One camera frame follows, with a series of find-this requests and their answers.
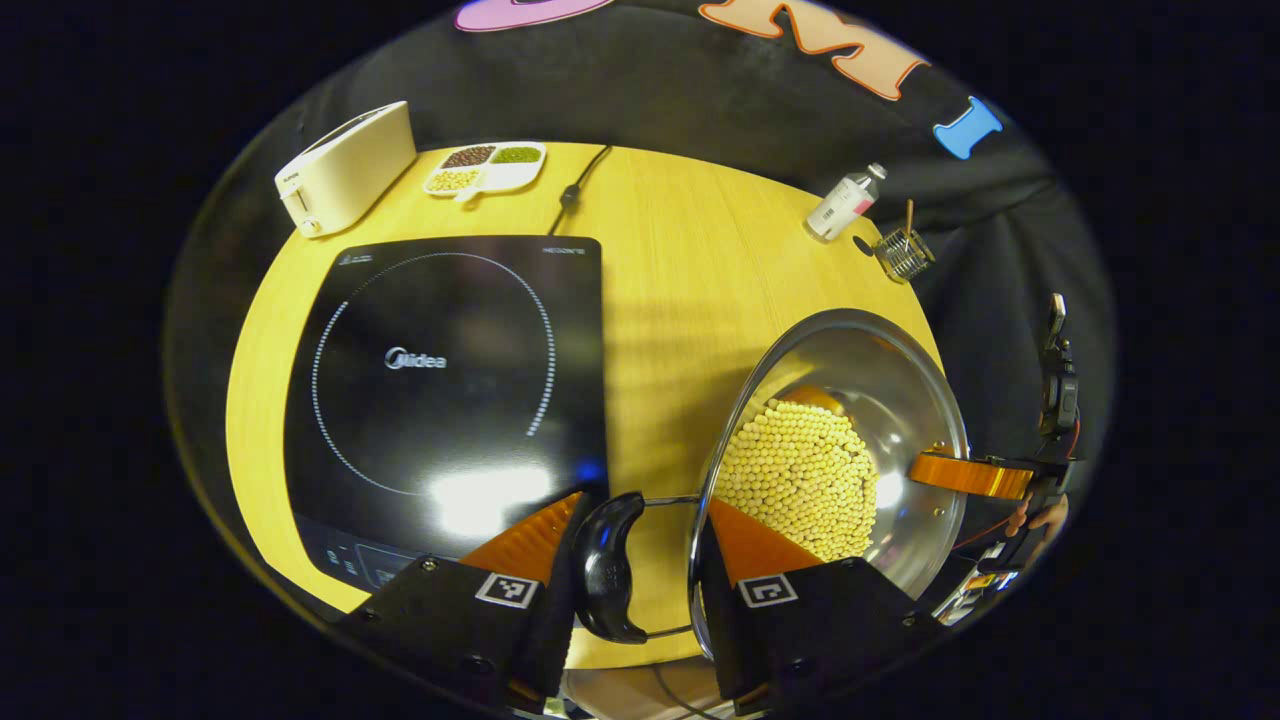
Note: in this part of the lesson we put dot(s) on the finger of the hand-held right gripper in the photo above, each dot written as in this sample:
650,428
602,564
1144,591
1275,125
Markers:
970,475

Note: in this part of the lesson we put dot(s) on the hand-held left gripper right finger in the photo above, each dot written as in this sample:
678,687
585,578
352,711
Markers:
725,630

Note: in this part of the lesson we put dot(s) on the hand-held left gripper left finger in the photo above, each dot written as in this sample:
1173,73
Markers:
555,620

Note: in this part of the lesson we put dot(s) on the black induction cooktop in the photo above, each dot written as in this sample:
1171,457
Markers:
440,420

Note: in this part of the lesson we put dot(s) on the beige board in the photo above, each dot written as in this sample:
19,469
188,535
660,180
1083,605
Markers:
620,695

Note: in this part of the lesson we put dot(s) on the pile of yellow soybeans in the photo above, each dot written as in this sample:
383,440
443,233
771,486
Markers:
800,480

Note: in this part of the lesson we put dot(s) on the clear bottle with pink label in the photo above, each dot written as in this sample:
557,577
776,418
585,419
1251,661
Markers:
842,205

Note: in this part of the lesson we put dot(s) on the white divided dish of beans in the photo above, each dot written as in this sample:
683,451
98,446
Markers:
485,168

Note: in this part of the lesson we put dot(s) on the white toaster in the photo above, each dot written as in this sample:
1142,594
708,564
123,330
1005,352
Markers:
345,170

